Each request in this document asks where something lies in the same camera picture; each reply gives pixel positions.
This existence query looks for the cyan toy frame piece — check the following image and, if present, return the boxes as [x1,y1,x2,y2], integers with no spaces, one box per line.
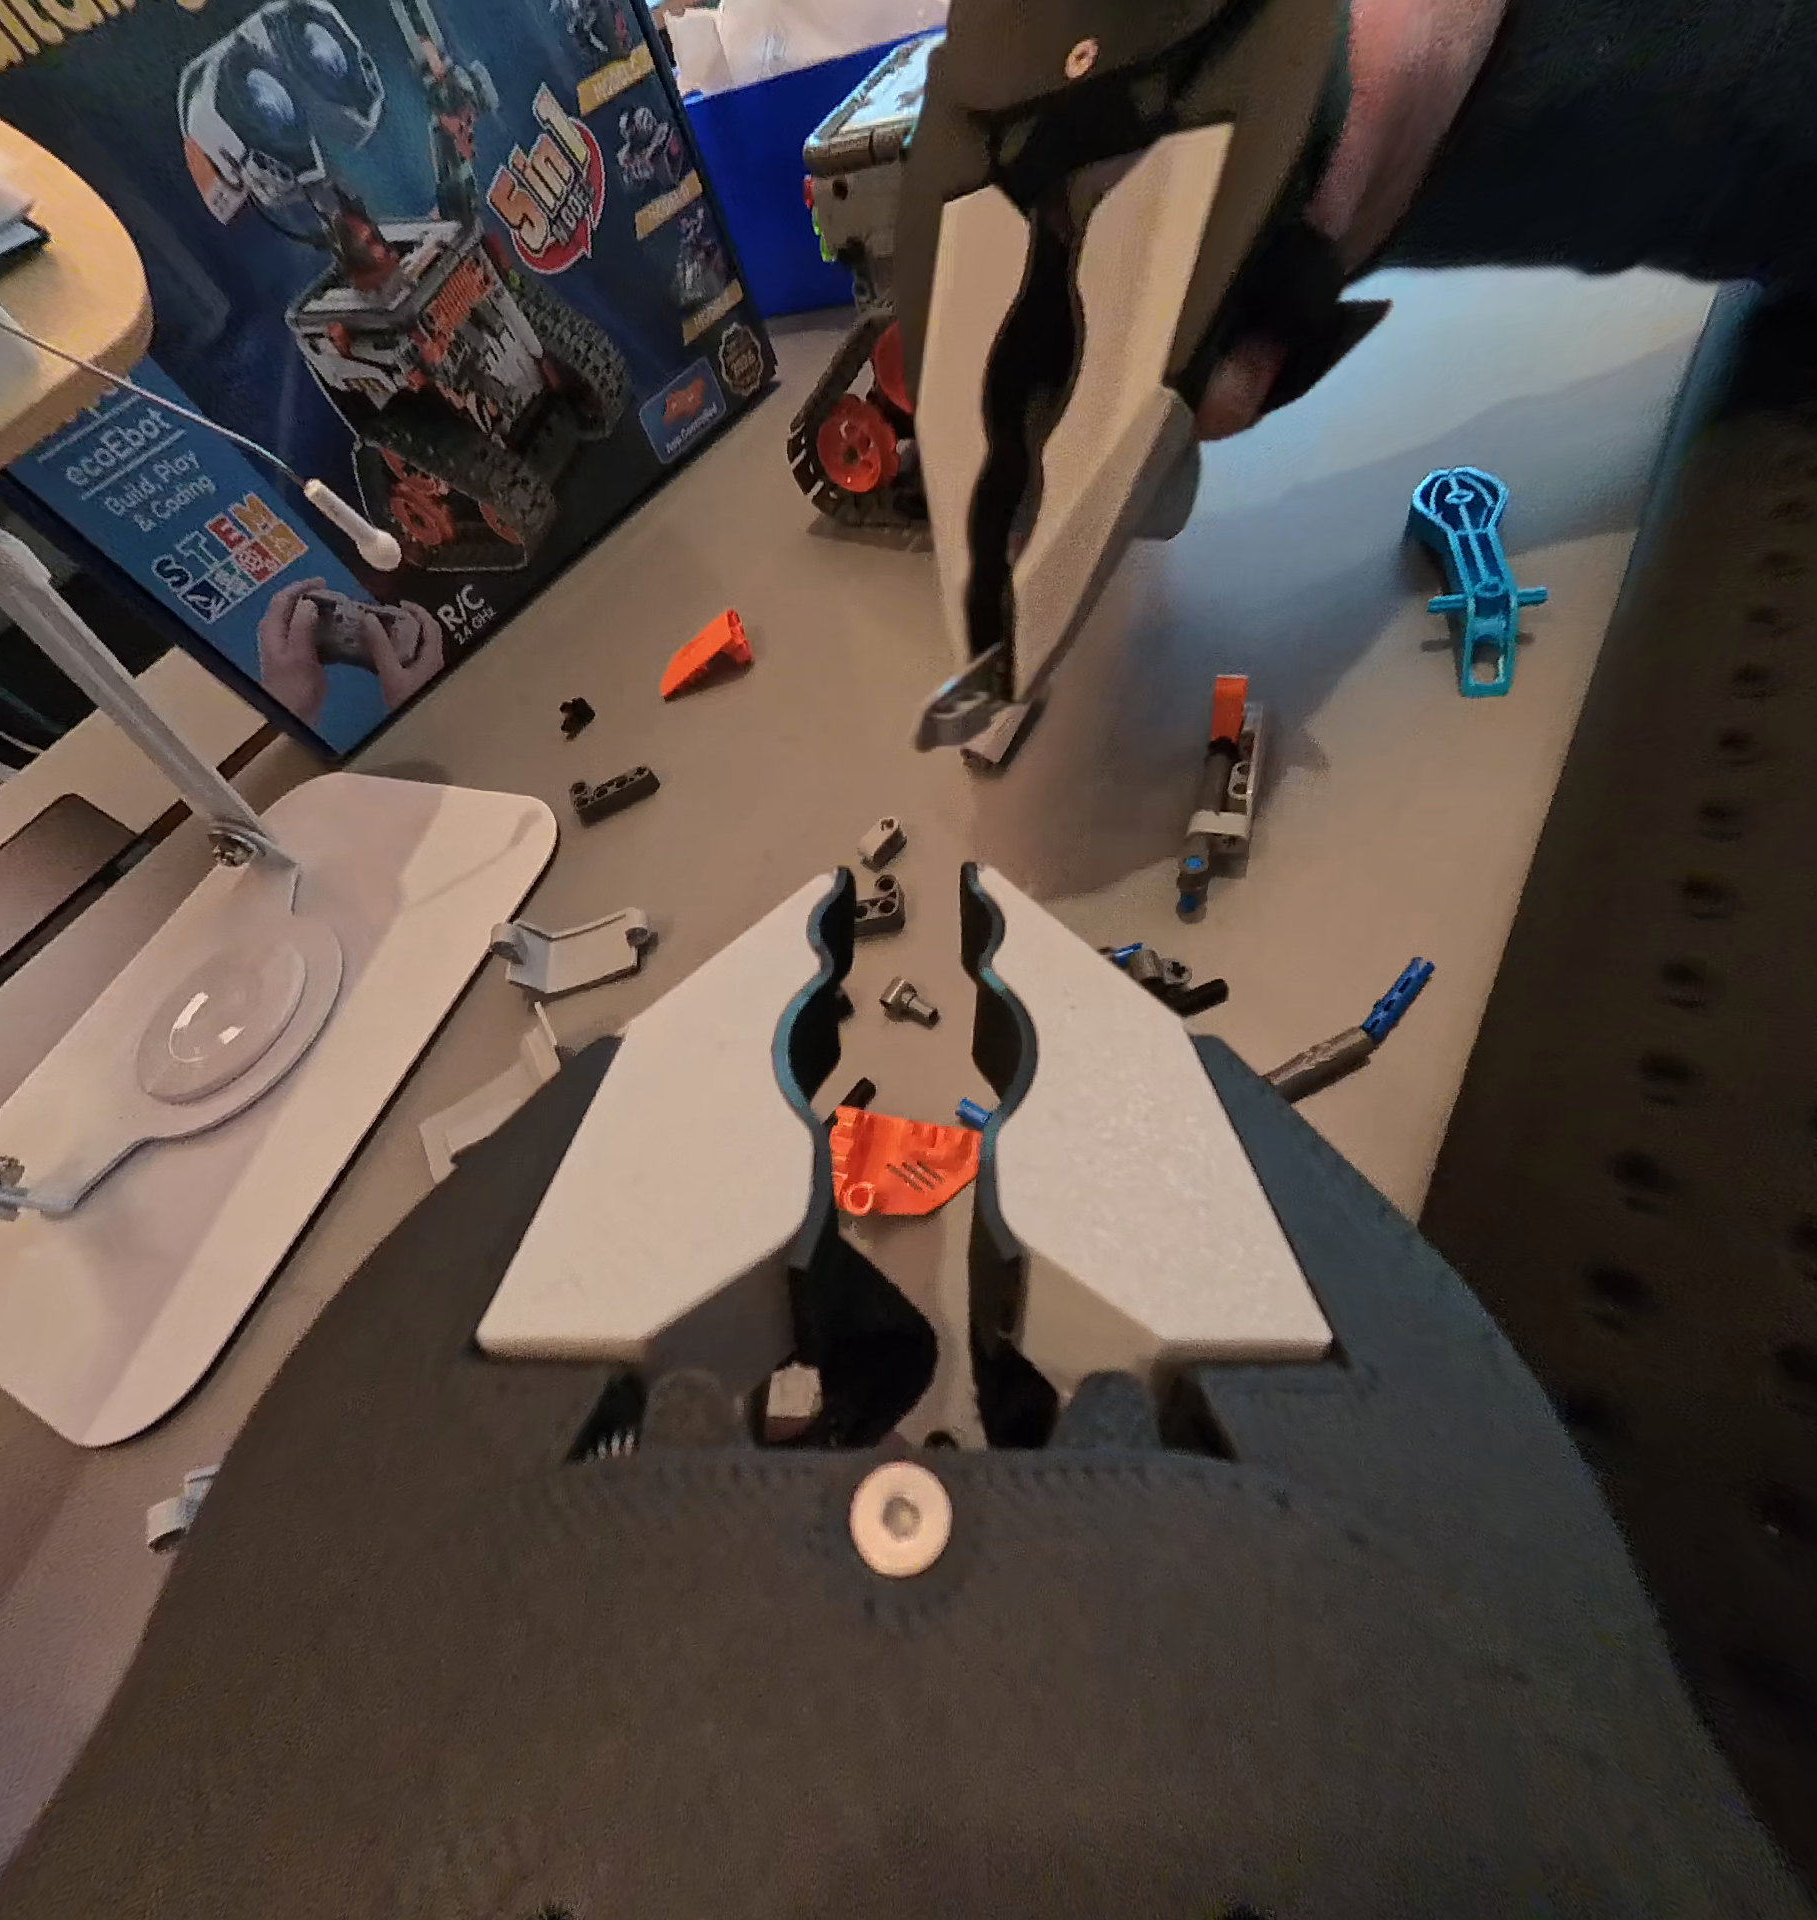
[1406,468,1552,698]

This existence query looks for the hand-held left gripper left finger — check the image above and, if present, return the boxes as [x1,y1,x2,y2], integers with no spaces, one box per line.
[478,868,939,1452]

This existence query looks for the light grey boxy panel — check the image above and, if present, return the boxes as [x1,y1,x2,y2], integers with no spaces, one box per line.
[417,1002,565,1187]

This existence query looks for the orange curved panel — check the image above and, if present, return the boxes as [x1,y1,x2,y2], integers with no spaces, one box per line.
[659,609,756,700]

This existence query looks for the person's right forearm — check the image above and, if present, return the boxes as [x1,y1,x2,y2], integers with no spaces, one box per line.
[1387,0,1817,285]

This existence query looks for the person's right hand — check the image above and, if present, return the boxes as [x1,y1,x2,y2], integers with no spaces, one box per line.
[1191,0,1464,445]

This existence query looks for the orange wedge panel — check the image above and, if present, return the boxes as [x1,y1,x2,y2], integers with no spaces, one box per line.
[827,1105,984,1220]

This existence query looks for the blue pin with grey sleeve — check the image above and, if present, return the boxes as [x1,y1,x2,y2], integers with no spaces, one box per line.
[1260,957,1439,1102]

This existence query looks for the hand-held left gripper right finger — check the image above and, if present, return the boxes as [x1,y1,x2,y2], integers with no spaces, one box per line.
[960,862,1334,1455]

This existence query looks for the white book stand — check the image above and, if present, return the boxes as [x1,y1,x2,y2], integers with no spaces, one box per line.
[0,88,560,1449]

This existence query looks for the blue storage tub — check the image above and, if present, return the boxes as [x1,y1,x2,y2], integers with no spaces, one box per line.
[682,30,945,318]

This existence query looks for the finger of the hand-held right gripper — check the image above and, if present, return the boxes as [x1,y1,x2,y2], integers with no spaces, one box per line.
[1002,121,1240,708]
[917,187,1045,671]

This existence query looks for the white crumpled bag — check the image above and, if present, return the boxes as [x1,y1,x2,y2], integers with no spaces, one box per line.
[665,0,851,96]

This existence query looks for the blue toy kit box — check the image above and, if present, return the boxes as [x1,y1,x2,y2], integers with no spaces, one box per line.
[0,0,778,761]

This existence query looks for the toy vehicle with orange wheel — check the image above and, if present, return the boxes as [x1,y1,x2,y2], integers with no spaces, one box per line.
[785,30,955,531]

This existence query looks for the light grey flat clip panel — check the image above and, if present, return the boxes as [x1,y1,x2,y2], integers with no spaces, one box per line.
[493,908,659,996]

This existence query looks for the black dimpled foam pad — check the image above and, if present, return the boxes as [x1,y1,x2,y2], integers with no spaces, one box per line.
[1416,276,1817,1920]

